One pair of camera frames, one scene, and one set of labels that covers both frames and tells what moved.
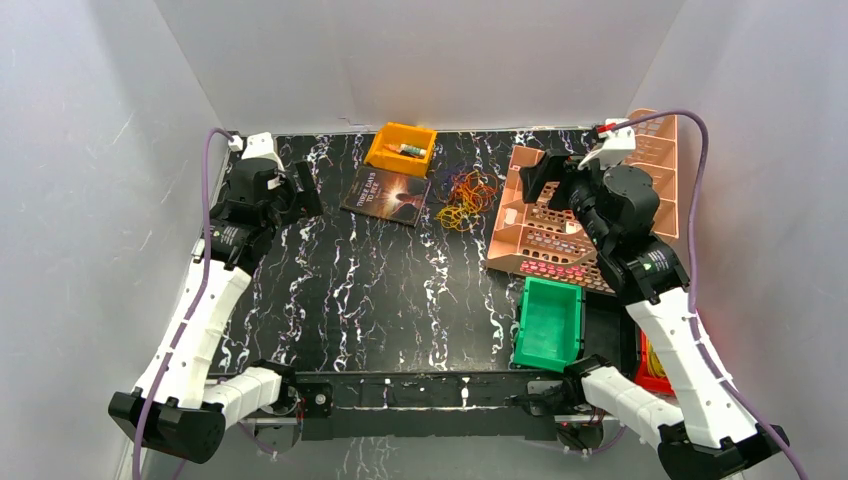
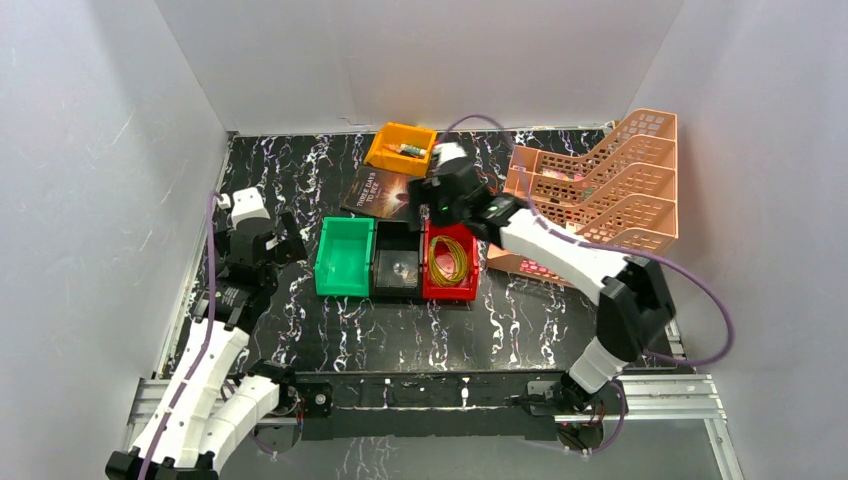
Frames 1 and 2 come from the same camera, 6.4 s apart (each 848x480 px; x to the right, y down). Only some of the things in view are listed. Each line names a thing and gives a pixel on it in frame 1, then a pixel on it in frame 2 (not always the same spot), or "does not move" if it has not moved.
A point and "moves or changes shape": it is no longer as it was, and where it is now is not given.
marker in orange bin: x=407 y=148 does not move
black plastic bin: x=611 y=332 moves or changes shape
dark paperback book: x=387 y=194 does not move
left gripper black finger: x=309 y=195 -> x=294 y=250
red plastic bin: x=644 y=374 -> x=467 y=287
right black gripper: x=551 y=169 -> x=423 y=192
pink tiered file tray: x=548 y=240 does not move
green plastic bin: x=550 y=324 -> x=343 y=258
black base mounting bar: x=506 y=405 does not move
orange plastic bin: x=381 y=157 does not move
